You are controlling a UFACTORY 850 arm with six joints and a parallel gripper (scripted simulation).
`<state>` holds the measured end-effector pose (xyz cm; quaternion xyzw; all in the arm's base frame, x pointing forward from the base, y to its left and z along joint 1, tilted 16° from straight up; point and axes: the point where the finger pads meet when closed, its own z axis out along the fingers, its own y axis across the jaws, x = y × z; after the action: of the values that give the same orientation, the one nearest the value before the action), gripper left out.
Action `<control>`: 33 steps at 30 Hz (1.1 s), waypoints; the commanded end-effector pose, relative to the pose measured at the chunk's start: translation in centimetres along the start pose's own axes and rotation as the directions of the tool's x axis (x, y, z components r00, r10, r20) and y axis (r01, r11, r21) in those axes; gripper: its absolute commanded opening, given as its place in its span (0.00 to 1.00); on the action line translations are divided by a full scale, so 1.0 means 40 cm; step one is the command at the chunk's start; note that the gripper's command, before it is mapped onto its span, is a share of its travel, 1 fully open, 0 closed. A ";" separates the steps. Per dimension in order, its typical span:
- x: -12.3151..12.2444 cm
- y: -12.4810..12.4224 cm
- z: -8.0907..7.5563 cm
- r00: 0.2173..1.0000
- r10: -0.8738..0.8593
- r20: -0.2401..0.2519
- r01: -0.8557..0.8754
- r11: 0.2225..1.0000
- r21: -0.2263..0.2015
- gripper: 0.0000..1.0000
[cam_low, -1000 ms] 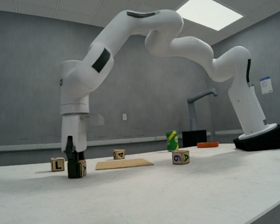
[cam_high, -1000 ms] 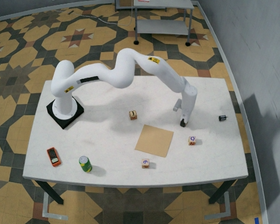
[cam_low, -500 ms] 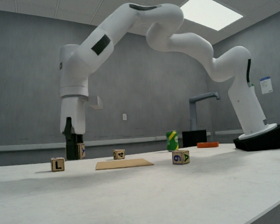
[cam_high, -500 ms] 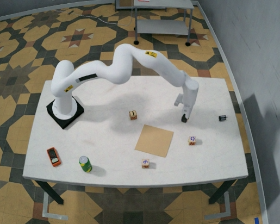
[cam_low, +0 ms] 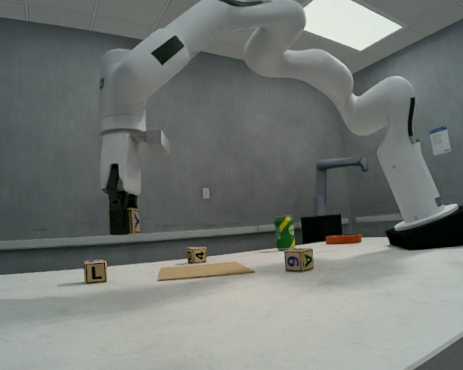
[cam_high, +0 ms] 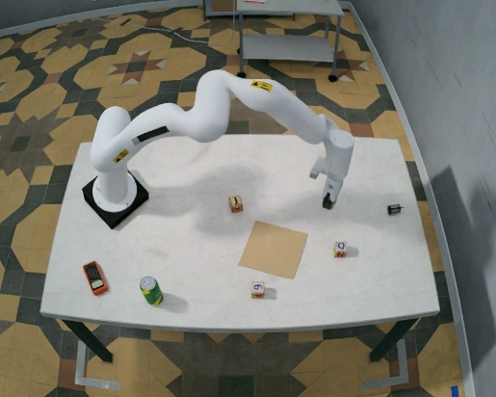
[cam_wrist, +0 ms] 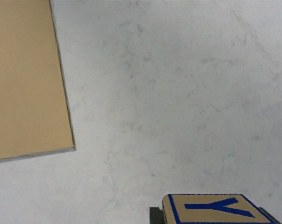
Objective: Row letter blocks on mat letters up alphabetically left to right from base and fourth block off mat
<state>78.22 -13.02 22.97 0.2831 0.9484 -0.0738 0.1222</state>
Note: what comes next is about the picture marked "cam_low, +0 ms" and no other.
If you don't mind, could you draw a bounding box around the tan cardboard block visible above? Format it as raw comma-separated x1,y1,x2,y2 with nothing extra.
187,247,207,264

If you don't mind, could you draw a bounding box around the wooden alphabet block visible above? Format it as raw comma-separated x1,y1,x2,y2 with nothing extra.
284,248,314,272
108,208,140,236
84,260,108,285

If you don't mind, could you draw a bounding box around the tan square mat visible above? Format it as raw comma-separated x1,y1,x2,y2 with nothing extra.
158,261,254,281

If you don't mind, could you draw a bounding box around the green soda can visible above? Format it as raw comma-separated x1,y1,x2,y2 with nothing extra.
275,216,295,251

